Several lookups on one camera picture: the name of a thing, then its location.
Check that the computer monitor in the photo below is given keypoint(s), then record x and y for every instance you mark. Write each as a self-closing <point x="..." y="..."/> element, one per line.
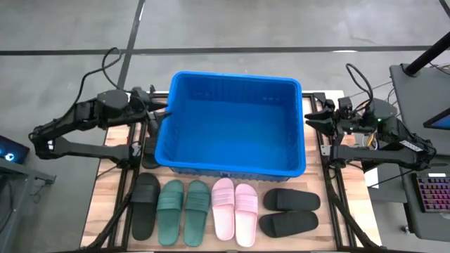
<point x="441" y="121"/>

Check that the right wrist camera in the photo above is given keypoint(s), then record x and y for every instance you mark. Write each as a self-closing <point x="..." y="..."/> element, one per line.
<point x="345" y="107"/>

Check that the blue plastic bin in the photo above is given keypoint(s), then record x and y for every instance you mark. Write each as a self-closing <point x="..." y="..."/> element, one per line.
<point x="228" y="133"/>

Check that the dark grey desk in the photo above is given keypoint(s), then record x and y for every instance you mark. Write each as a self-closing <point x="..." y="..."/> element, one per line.
<point x="415" y="105"/>

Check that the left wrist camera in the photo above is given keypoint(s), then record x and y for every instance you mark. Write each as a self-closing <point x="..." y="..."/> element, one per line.
<point x="140" y="95"/>

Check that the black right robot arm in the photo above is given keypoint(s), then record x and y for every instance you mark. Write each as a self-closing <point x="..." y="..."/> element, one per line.
<point x="379" y="154"/>

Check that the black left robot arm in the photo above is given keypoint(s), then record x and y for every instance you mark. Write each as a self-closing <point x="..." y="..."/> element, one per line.
<point x="88" y="149"/>

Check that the pink slide sandal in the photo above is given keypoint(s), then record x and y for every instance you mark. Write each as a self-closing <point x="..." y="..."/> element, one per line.
<point x="222" y="214"/>
<point x="246" y="218"/>

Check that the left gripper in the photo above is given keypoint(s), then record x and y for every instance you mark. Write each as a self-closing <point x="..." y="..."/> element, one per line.
<point x="140" y="109"/>

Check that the black pole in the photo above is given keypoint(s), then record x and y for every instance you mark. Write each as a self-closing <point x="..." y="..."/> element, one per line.
<point x="427" y="54"/>

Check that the green slide sandal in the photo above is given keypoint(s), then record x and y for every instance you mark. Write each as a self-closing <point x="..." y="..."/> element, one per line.
<point x="169" y="218"/>
<point x="196" y="218"/>

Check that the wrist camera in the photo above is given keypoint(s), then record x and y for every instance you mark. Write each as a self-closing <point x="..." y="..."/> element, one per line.
<point x="140" y="95"/>
<point x="345" y="107"/>

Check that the grey metal stand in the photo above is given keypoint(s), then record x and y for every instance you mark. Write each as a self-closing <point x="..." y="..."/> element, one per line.
<point x="14" y="196"/>

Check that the white paper sheet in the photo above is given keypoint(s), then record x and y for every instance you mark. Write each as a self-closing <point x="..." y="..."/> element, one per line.
<point x="371" y="179"/>

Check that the backlit black keyboard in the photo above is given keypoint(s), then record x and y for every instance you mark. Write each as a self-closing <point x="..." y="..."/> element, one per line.
<point x="436" y="193"/>

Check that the black device with glowing light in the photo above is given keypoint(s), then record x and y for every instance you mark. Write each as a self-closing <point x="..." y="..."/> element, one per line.
<point x="15" y="149"/>

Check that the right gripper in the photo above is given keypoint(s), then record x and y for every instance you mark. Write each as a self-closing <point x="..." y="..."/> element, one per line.
<point x="348" y="123"/>

